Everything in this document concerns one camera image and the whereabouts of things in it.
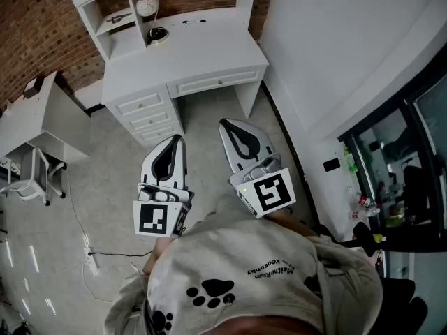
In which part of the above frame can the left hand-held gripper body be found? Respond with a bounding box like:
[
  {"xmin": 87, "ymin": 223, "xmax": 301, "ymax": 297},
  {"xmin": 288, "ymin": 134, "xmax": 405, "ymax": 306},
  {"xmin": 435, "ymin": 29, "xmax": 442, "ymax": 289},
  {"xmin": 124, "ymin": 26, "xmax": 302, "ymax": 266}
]
[{"xmin": 132, "ymin": 182, "xmax": 196, "ymax": 239}]

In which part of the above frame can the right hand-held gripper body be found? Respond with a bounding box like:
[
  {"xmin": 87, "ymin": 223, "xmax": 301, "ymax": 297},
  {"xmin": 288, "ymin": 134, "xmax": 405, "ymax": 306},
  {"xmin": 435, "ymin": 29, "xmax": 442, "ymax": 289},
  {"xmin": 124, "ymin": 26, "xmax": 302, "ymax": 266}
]
[{"xmin": 228, "ymin": 154, "xmax": 298, "ymax": 221}]

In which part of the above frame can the white shelf unit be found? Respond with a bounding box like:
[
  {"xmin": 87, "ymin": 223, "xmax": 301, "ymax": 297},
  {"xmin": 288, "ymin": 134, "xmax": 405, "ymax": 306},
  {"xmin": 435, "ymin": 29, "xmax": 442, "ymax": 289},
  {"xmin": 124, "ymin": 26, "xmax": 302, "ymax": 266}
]
[{"xmin": 62, "ymin": 0, "xmax": 261, "ymax": 62}]

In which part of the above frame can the person's left forearm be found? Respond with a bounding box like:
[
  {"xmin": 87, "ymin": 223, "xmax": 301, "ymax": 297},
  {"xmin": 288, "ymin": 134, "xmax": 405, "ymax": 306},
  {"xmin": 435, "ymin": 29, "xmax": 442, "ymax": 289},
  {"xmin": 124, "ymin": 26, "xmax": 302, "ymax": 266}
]
[{"xmin": 142, "ymin": 236, "xmax": 177, "ymax": 276}]

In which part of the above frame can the person's right forearm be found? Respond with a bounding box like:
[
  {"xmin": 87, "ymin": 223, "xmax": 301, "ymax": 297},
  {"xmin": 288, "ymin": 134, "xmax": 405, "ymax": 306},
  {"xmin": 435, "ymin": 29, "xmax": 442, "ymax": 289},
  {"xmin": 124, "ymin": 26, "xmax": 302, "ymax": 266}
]
[{"xmin": 268, "ymin": 209, "xmax": 319, "ymax": 239}]

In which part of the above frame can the white desk with drawers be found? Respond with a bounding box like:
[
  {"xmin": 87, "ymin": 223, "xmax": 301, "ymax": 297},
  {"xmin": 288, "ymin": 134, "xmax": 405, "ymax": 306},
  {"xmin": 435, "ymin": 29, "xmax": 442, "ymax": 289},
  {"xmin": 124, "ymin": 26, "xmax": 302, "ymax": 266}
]
[{"xmin": 101, "ymin": 8, "xmax": 270, "ymax": 148}]

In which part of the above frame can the person's grey paw-print sweatshirt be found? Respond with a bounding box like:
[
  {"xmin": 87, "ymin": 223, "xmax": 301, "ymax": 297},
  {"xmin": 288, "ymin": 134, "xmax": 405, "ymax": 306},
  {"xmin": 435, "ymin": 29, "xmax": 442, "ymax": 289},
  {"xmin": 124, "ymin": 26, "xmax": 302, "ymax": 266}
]
[{"xmin": 104, "ymin": 193, "xmax": 385, "ymax": 335}]

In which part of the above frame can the white power strip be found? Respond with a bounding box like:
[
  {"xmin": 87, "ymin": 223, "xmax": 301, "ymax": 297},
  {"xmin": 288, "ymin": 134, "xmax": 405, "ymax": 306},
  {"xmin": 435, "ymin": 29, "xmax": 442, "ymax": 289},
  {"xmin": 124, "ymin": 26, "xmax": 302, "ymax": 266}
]
[{"xmin": 82, "ymin": 246, "xmax": 101, "ymax": 270}]

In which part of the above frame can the green bottle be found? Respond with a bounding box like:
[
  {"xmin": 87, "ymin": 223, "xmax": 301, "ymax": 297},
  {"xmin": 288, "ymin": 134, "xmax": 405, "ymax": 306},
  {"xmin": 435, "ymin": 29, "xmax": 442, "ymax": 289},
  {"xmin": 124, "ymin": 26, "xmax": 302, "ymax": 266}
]
[{"xmin": 343, "ymin": 147, "xmax": 359, "ymax": 174}]

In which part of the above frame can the clear bottle red label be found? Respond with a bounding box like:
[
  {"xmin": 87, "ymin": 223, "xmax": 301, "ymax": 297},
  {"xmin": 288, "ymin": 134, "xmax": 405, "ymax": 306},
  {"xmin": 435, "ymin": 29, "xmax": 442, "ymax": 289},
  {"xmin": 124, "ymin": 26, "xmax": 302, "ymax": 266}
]
[
  {"xmin": 356, "ymin": 193, "xmax": 380, "ymax": 209},
  {"xmin": 350, "ymin": 207, "xmax": 381, "ymax": 220}
]

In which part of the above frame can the white side table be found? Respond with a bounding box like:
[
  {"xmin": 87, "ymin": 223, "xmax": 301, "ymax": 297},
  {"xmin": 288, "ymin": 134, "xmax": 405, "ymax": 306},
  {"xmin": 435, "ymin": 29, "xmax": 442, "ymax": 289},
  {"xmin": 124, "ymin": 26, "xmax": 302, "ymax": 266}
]
[{"xmin": 0, "ymin": 71, "xmax": 91, "ymax": 164}]

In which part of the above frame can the white chair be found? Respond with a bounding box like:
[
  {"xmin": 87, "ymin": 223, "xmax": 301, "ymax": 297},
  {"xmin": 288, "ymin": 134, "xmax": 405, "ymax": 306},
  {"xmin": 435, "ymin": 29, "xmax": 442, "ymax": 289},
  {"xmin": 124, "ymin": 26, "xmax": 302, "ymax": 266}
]
[{"xmin": 0, "ymin": 144, "xmax": 67, "ymax": 207}]

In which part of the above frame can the person's neck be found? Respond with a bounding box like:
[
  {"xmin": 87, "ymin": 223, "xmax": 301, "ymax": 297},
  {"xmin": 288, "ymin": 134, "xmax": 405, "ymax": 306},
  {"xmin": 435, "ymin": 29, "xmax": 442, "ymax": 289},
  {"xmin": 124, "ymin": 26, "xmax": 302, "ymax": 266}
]
[{"xmin": 195, "ymin": 314, "xmax": 322, "ymax": 335}]

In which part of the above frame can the black framed glass partition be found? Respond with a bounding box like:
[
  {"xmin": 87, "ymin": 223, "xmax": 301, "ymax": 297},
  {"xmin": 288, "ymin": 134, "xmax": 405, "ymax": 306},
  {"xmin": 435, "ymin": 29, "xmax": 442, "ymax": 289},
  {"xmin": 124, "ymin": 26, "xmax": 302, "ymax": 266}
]
[{"xmin": 337, "ymin": 43, "xmax": 447, "ymax": 244}]

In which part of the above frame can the grey metal stapler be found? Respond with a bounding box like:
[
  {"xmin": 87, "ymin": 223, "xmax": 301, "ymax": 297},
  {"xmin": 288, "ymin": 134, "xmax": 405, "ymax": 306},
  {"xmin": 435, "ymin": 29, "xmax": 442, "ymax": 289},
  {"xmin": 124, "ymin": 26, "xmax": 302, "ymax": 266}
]
[{"xmin": 105, "ymin": 11, "xmax": 133, "ymax": 24}]

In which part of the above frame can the white globe table lamp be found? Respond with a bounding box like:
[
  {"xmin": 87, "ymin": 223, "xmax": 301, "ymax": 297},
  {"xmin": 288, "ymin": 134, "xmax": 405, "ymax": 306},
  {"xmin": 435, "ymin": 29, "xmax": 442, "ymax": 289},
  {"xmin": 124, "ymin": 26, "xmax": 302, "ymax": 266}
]
[{"xmin": 134, "ymin": 0, "xmax": 170, "ymax": 46}]

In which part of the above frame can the black office chair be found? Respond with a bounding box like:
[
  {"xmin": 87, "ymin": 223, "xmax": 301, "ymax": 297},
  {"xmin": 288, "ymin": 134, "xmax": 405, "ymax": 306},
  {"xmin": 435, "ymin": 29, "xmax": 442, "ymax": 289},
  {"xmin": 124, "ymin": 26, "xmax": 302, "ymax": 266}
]
[{"xmin": 335, "ymin": 221, "xmax": 430, "ymax": 335}]

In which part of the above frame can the black floor cable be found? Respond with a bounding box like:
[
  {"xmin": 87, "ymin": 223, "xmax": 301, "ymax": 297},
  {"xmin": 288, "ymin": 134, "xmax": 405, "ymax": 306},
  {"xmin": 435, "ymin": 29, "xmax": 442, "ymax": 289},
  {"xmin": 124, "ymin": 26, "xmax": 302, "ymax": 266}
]
[{"xmin": 88, "ymin": 251, "xmax": 154, "ymax": 258}]

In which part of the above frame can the white floor cable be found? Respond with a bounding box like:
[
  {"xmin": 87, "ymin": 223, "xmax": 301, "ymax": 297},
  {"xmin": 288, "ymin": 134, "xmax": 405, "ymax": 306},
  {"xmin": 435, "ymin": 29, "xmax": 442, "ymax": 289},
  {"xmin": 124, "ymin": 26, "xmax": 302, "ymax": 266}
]
[{"xmin": 64, "ymin": 172, "xmax": 118, "ymax": 304}]

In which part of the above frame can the grey harness strap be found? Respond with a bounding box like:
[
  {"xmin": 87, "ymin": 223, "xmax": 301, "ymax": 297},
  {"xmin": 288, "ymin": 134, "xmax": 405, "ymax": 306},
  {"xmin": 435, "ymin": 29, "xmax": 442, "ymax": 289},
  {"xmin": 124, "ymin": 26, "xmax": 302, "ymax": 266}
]
[
  {"xmin": 111, "ymin": 284, "xmax": 149, "ymax": 335},
  {"xmin": 315, "ymin": 242, "xmax": 351, "ymax": 325}
]

